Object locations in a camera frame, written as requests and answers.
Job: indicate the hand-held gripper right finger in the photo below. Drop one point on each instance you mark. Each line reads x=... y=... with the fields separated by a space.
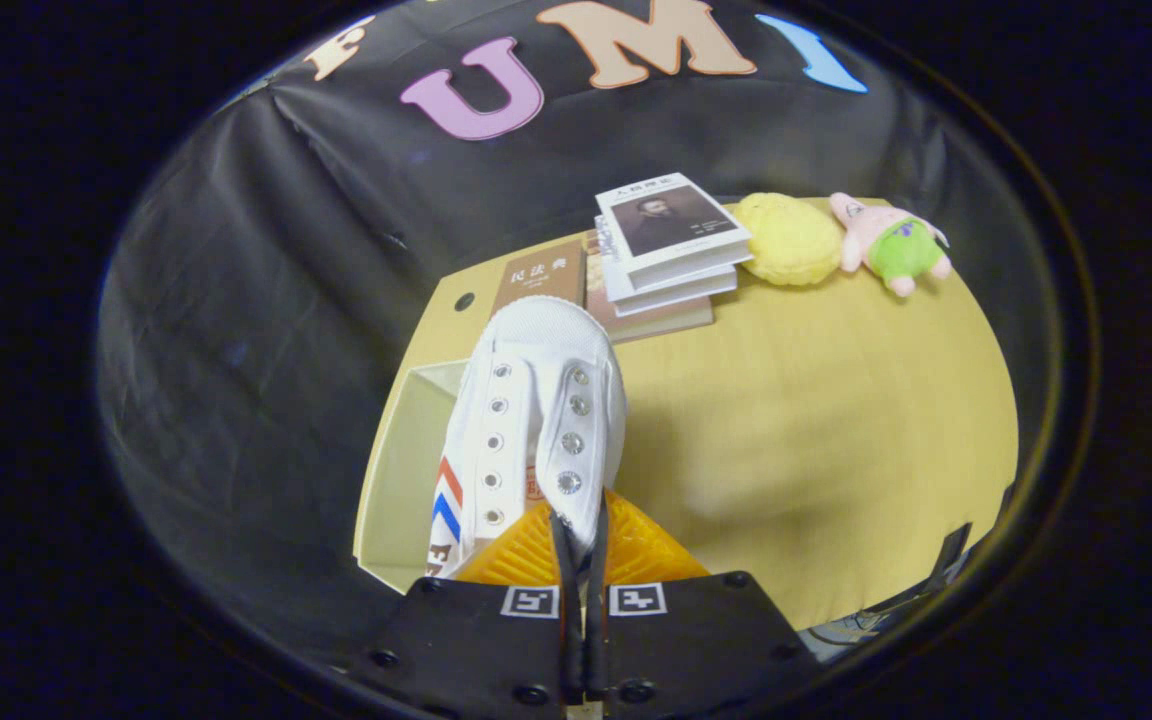
x=706 y=640

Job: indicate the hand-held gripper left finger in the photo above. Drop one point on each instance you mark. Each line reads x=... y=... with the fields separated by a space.
x=476 y=640

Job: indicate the grey fabric storage box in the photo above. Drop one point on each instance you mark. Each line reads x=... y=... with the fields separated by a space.
x=406 y=480

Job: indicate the white canvas shoe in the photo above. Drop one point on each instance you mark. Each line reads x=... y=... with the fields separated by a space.
x=536 y=400

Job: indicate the black flat panel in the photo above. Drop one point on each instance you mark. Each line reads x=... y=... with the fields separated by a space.
x=951 y=560

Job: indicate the pale brown thick book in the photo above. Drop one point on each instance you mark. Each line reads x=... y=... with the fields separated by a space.
x=651 y=322

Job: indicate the thick white book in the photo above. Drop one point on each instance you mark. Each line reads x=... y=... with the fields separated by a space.
x=671 y=290

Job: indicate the brown cover book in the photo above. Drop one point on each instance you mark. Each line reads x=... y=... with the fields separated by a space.
x=541 y=275

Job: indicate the black backdrop cloth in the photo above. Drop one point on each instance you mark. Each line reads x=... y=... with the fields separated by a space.
x=266 y=300

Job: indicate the yellow round plush cushion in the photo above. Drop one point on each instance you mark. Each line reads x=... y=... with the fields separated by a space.
x=788 y=240

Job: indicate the white book with portrait cover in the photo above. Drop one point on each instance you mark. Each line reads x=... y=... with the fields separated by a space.
x=671 y=225

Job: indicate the pink and green plush toy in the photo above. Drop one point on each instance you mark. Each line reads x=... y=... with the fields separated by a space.
x=896 y=245

